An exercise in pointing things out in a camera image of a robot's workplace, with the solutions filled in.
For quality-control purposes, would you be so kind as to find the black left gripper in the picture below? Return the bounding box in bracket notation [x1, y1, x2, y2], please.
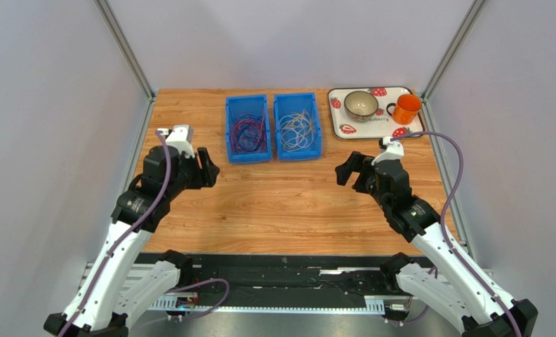
[165, 147, 220, 201]

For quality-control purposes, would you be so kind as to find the red cable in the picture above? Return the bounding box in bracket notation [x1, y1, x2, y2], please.
[230, 111, 269, 154]

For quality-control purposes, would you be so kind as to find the orange cable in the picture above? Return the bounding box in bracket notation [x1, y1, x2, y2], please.
[231, 103, 269, 154]

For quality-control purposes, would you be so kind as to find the white cable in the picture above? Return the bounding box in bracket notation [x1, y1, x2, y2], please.
[277, 112, 317, 154]

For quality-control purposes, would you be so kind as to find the yellow cable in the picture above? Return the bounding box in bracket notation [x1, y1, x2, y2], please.
[277, 110, 317, 153]

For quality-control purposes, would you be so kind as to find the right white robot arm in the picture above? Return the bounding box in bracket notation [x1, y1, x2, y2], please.
[335, 152, 538, 336]

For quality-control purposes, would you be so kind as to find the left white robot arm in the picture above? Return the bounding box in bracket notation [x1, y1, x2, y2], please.
[44, 145, 220, 336]

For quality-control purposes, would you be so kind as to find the strawberry print tray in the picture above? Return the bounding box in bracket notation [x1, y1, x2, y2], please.
[327, 86, 425, 140]

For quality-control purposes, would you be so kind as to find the beige ceramic bowl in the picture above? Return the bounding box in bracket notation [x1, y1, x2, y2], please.
[344, 91, 379, 122]

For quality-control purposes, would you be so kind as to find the left blue plastic bin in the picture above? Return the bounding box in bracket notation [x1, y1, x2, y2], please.
[225, 95, 272, 164]

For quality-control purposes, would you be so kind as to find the blue plastic bin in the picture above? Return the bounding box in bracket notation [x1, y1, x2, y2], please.
[273, 92, 322, 161]
[225, 95, 272, 164]

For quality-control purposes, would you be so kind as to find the orange mug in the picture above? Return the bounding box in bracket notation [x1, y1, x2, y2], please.
[386, 94, 422, 125]

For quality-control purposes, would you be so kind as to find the right blue plastic bin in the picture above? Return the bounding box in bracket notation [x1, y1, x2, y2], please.
[273, 92, 322, 161]

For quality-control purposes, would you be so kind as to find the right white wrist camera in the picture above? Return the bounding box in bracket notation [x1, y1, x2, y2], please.
[371, 136, 404, 166]

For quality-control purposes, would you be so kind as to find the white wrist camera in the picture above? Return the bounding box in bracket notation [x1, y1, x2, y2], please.
[371, 136, 404, 166]
[156, 124, 196, 158]

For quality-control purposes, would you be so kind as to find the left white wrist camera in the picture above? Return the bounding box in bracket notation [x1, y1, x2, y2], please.
[156, 124, 196, 158]

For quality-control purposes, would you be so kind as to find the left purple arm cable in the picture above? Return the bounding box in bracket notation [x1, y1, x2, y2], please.
[55, 131, 173, 337]

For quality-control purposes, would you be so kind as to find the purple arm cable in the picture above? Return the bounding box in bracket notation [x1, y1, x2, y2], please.
[390, 131, 524, 337]
[55, 131, 173, 337]

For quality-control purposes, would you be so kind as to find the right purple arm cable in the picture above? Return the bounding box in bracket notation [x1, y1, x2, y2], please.
[390, 131, 524, 337]

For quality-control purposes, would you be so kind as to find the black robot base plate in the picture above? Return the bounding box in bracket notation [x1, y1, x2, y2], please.
[190, 253, 410, 306]

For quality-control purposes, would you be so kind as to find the slotted cable duct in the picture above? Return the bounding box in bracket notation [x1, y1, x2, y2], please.
[147, 295, 386, 315]

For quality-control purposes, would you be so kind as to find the left aluminium frame post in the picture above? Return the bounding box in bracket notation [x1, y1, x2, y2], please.
[93, 0, 156, 102]

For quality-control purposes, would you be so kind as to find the aluminium frame post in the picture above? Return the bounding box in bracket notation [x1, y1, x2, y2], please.
[93, 0, 156, 102]
[421, 0, 489, 101]

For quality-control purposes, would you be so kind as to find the right aluminium frame post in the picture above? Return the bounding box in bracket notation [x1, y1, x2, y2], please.
[421, 0, 489, 101]

